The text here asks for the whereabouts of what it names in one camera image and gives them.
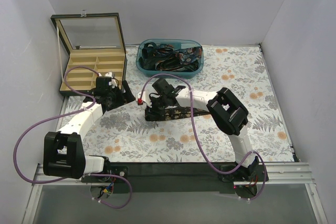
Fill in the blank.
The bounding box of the blue floral tie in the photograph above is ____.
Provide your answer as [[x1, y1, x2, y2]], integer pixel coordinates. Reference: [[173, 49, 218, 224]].
[[175, 46, 203, 65]]

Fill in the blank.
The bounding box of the aluminium frame rail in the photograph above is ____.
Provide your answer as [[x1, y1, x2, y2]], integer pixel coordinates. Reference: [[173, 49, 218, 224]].
[[23, 162, 327, 223]]

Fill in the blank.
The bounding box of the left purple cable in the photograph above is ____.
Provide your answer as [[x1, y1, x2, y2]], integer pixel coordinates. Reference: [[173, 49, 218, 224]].
[[13, 65, 133, 209]]

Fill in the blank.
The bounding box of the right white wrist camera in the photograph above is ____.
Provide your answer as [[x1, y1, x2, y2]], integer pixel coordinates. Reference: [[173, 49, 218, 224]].
[[136, 91, 152, 107]]

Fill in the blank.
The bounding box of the black gold floral tie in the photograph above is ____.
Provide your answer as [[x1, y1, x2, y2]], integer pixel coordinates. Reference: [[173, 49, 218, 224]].
[[144, 105, 212, 122]]

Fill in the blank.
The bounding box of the teal plastic bin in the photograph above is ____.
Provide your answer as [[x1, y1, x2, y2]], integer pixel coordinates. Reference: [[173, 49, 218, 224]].
[[136, 39, 204, 79]]

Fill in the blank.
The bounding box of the pile of dark ties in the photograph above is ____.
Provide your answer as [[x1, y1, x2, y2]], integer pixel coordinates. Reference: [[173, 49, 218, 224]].
[[139, 42, 200, 72]]

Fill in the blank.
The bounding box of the black compartment display box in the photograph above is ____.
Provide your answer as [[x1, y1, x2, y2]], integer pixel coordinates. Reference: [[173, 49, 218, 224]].
[[50, 12, 127, 93]]

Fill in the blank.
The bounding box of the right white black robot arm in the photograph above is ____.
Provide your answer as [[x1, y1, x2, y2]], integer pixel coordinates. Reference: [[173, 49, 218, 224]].
[[136, 78, 261, 181]]

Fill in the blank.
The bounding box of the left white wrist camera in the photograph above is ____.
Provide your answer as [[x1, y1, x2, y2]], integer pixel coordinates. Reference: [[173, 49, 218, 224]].
[[104, 71, 119, 88]]

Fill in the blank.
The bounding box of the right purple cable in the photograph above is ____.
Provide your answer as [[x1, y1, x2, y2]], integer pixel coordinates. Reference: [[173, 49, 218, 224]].
[[138, 73, 267, 202]]

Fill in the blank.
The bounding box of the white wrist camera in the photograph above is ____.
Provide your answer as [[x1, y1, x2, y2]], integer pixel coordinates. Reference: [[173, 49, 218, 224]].
[[104, 71, 119, 88], [136, 91, 152, 107]]

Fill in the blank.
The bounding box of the purple cable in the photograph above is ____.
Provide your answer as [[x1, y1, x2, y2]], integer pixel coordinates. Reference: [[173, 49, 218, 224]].
[[13, 65, 133, 209], [138, 73, 267, 202]]

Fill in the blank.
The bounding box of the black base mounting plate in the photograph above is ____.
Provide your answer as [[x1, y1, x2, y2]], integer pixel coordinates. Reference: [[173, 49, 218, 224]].
[[47, 157, 271, 195]]

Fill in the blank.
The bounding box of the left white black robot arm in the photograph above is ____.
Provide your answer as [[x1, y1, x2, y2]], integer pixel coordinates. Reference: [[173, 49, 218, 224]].
[[43, 76, 135, 182]]

